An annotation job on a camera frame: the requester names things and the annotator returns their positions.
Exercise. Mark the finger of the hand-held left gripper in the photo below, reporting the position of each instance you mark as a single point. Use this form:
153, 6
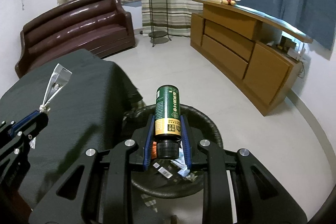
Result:
25, 120
39, 121

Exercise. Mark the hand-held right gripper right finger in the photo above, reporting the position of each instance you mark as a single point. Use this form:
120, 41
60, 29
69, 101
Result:
185, 142

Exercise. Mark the black metal plant stand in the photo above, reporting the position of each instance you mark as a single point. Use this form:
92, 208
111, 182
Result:
158, 39

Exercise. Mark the dark grey tablecloth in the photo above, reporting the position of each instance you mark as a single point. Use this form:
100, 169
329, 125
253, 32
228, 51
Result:
86, 98

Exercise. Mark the green bottle with black cap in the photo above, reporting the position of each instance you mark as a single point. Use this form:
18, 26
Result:
168, 108

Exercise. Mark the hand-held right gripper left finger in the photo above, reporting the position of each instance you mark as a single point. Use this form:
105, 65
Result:
148, 142

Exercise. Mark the white foil wrapper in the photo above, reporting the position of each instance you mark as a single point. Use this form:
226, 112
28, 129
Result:
59, 77

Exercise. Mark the light blue packet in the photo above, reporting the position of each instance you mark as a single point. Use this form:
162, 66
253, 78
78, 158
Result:
182, 170

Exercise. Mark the wooden cabinet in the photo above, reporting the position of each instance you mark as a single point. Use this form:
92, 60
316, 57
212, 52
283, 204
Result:
225, 56

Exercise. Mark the trash bin with black liner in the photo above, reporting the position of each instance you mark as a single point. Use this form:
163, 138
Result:
211, 127

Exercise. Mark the small dark box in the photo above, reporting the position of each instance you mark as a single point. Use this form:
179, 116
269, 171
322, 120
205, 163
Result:
286, 43

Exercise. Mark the white router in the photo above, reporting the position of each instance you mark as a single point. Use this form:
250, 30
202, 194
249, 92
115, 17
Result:
296, 52

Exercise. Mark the dark brown leather sofa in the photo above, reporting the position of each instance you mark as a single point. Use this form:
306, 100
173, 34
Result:
78, 27

